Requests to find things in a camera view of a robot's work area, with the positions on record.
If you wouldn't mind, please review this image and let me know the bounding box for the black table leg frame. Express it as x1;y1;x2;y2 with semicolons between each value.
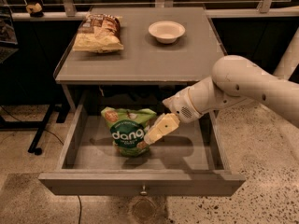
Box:
0;104;70;155

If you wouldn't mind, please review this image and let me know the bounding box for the grey open drawer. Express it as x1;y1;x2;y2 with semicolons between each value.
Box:
38;91;245;196

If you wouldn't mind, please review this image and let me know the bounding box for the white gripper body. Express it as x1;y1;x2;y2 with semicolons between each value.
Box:
163;88;202;123

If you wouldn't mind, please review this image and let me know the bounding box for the white bowl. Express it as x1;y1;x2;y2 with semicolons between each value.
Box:
149;21;185;44

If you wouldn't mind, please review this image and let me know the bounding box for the green rice chip bag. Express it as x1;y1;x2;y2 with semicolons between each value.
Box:
101;107;156;157

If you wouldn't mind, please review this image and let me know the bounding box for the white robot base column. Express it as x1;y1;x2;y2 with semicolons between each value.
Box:
274;28;299;79

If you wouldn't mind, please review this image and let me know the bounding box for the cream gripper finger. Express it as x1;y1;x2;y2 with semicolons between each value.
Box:
144;113;180;145

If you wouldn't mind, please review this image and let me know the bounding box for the brown yellow chip bag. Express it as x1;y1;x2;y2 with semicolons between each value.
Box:
73;13;123;53

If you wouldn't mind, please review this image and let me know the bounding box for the metal drawer knob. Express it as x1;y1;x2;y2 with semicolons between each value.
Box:
139;185;148;196

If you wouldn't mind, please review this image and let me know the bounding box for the black floor cable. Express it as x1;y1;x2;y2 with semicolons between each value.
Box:
0;105;83;224

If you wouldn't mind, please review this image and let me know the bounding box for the dark shelf unit at left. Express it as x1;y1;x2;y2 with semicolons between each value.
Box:
0;0;19;63

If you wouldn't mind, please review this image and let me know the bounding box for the small yellow object on ledge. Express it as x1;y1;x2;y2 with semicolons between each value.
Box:
26;3;44;17

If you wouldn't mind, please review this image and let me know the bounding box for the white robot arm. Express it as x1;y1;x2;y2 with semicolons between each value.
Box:
144;55;299;145

